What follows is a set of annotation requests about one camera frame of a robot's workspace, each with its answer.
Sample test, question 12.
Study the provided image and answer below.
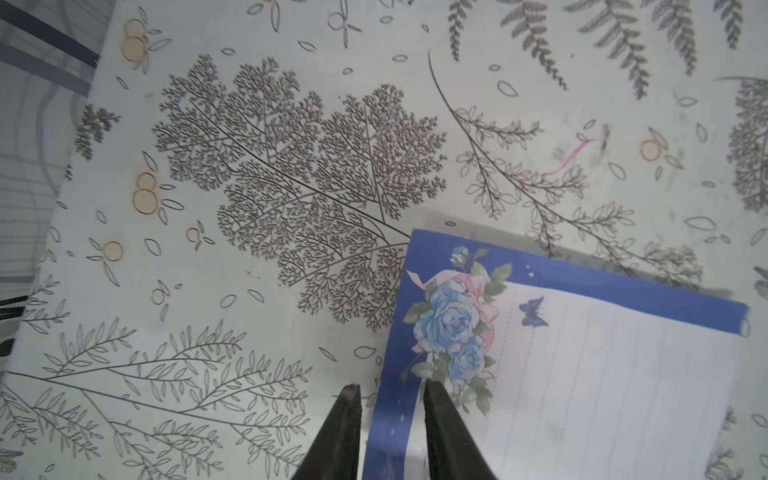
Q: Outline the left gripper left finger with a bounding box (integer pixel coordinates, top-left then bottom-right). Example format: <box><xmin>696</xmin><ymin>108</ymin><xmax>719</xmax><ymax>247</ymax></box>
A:
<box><xmin>293</xmin><ymin>384</ymin><xmax>362</xmax><ymax>480</ymax></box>

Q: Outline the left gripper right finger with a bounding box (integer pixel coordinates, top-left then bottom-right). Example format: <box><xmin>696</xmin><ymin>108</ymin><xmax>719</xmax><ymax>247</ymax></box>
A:
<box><xmin>423</xmin><ymin>380</ymin><xmax>495</xmax><ymax>480</ymax></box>

